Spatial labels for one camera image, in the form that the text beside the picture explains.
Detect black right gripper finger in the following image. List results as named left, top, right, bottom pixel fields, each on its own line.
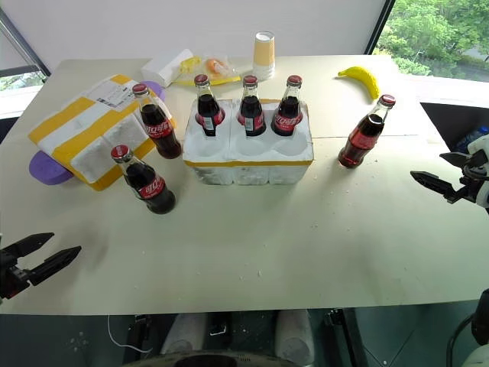
left=439, top=151, right=475, bottom=168
left=410, top=171, right=466, bottom=206

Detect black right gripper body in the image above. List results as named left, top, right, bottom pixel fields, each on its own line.
left=459, top=157, right=484, bottom=203

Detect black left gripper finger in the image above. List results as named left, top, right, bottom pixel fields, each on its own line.
left=26, top=245, right=83, bottom=287
left=0, top=232, right=55, bottom=268

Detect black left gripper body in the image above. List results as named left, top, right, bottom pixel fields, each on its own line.
left=0, top=258, right=32, bottom=301

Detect purple plate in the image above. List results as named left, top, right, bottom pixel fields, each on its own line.
left=28, top=80, right=168, bottom=187

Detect glass cola bottle red cap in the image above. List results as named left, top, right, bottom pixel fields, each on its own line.
left=270, top=74, right=305, bottom=138
left=193, top=73, right=227, bottom=138
left=236, top=75, right=267, bottom=138
left=110, top=145, right=177, bottom=216
left=131, top=83, right=183, bottom=161
left=337, top=93, right=397, bottom=170

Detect white foam lid yellow tape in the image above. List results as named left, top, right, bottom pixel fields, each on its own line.
left=28, top=73, right=177, bottom=193

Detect white foam bottle tray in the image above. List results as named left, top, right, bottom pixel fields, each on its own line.
left=182, top=98, right=316, bottom=187

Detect blue plastic bottle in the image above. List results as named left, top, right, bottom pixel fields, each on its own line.
left=455, top=126, right=489, bottom=151

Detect dark bin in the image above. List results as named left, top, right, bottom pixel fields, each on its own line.
left=419, top=101, right=489, bottom=154

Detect black table leg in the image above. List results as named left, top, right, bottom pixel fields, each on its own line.
left=323, top=307, right=364, bottom=367
left=122, top=313, right=154, bottom=365

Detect yellow banana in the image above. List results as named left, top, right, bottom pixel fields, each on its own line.
left=337, top=65, right=382, bottom=102

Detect grey rounded robot leg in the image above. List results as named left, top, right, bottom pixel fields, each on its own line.
left=159, top=312, right=209, bottom=357
left=274, top=308, right=316, bottom=366

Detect dark rounded shape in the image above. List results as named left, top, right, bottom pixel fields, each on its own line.
left=166, top=348, right=277, bottom=367

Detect stack of yellow paper cups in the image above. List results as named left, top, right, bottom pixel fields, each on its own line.
left=252, top=31, right=277, bottom=81

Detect yellow plastic bag orange contents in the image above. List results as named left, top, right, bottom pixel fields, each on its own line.
left=173, top=54, right=241, bottom=89

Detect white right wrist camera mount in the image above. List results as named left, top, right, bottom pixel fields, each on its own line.
left=467, top=135, right=489, bottom=209

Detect thin white cable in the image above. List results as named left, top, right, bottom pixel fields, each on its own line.
left=106, top=313, right=154, bottom=355

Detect black window frame bar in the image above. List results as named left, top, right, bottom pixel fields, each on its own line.
left=362, top=0, right=397, bottom=55

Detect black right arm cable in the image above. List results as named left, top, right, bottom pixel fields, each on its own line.
left=445, top=316, right=475, bottom=367

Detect grey window frame bar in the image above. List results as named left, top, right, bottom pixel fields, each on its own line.
left=0, top=7, right=52, bottom=77

